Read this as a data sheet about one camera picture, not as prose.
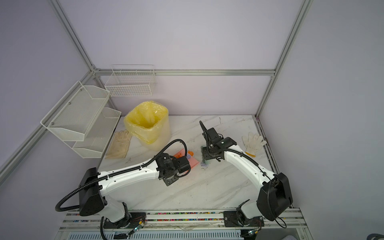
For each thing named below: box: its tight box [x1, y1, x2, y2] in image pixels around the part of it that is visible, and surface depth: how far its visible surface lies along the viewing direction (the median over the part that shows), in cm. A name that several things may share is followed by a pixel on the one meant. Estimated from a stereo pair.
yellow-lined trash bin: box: [124, 100, 170, 152], surface depth 91 cm
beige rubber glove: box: [105, 129, 132, 159], surface depth 104 cm
